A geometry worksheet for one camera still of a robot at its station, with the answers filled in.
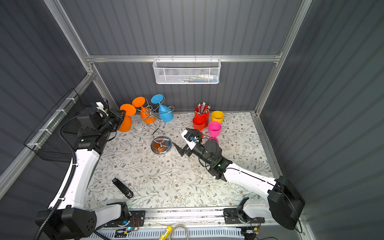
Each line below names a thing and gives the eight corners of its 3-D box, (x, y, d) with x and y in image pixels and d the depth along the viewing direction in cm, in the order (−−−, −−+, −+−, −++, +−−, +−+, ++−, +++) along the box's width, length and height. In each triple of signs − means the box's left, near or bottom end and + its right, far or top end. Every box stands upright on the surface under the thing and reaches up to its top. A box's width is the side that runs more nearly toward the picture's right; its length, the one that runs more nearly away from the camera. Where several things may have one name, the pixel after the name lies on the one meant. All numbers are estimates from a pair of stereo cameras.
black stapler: (113, 184, 87) (110, 181, 84) (118, 179, 89) (115, 176, 86) (129, 199, 82) (127, 197, 79) (134, 193, 83) (132, 192, 81)
